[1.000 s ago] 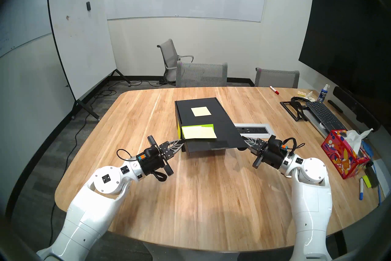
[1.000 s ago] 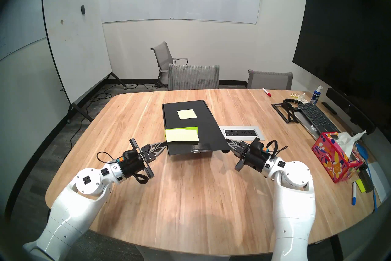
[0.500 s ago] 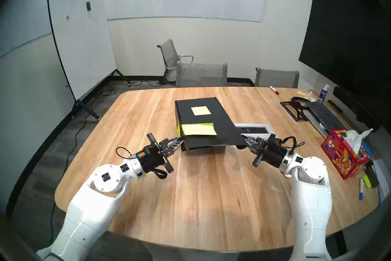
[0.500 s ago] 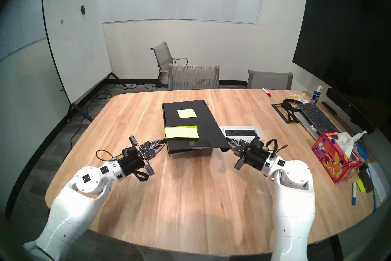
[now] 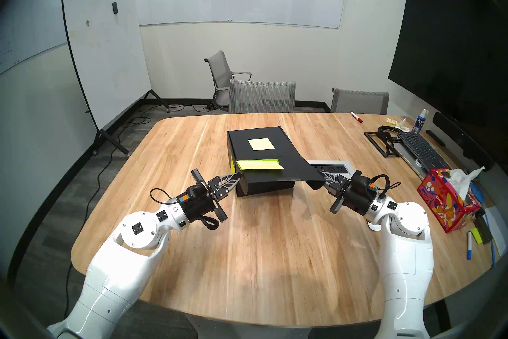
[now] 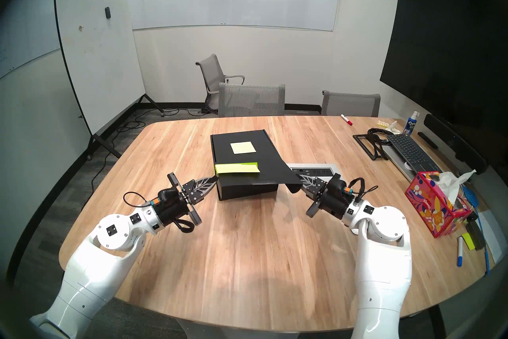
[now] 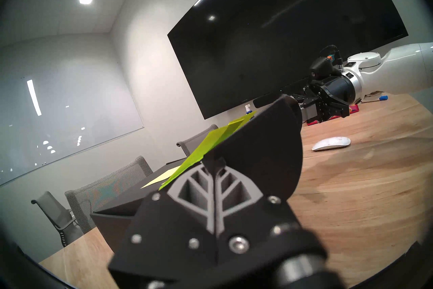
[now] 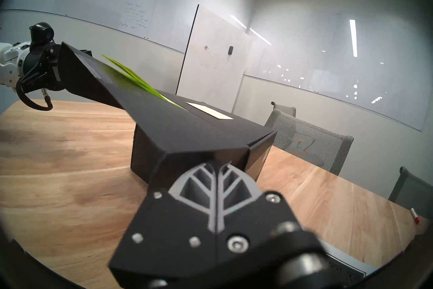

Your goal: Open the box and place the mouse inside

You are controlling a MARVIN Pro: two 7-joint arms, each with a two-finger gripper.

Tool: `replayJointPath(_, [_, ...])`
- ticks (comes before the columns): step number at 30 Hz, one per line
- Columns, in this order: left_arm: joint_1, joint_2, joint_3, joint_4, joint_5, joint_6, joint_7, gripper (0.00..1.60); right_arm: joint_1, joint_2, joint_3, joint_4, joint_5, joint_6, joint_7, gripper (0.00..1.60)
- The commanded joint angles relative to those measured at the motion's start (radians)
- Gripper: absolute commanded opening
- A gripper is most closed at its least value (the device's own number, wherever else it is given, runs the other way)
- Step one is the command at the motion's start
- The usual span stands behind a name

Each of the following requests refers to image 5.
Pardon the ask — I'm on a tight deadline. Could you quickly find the blue flat tool with handle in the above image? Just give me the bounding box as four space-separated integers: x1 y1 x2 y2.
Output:
468 183 496 268

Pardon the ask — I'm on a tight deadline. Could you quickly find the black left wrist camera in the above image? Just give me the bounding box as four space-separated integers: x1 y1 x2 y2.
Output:
187 184 207 202

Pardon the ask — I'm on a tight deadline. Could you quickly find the black keyboard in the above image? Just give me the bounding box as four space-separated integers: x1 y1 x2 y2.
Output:
393 142 437 181
397 131 451 170

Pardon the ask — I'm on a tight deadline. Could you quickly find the black video bar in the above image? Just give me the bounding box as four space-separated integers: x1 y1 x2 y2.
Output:
432 112 495 172

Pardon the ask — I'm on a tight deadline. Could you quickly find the neon green sticky note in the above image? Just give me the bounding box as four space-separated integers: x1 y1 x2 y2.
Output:
231 158 279 174

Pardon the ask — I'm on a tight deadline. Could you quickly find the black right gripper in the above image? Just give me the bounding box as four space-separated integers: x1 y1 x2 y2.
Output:
317 170 374 216

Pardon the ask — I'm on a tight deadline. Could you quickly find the grey office chair with armrests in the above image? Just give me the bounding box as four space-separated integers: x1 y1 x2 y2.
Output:
204 50 252 107

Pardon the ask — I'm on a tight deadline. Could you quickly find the red floral tissue box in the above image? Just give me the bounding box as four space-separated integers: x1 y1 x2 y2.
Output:
417 168 481 233

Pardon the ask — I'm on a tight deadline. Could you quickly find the white paper sheet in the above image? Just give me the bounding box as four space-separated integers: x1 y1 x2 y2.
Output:
484 205 508 257

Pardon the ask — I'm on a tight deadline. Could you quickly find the grey mesh chair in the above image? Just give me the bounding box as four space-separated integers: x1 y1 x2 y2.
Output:
229 79 296 114

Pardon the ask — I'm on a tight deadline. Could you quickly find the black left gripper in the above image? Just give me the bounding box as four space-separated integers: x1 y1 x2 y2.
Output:
186 169 243 223

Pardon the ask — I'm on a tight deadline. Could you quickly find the silver table power outlet panel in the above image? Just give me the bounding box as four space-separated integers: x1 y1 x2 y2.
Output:
308 160 355 176

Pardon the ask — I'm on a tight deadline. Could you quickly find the whiteboard cleaner spray bottle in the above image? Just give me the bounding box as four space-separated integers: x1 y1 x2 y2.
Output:
412 109 429 133

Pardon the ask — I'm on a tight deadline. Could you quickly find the large black wall screen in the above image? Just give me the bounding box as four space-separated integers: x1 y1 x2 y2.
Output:
388 0 508 152

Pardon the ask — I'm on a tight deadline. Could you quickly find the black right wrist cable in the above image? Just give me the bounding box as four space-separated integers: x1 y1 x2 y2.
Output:
371 174 401 200

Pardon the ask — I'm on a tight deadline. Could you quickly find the large black whiteboard eraser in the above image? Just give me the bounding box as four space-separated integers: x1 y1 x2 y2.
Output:
474 215 493 244

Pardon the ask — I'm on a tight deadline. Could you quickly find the grey fabric chair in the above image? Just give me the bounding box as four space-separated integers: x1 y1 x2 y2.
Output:
331 88 390 115

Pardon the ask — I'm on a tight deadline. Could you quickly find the pale yellow sticky note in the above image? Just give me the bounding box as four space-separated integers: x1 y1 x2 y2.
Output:
248 138 275 151

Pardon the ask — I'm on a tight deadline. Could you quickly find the rolling whiteboard on black stand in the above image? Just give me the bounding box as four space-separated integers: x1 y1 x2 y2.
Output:
60 0 171 157

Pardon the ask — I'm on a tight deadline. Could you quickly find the black cardboard box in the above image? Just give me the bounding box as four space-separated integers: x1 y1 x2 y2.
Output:
227 126 324 198

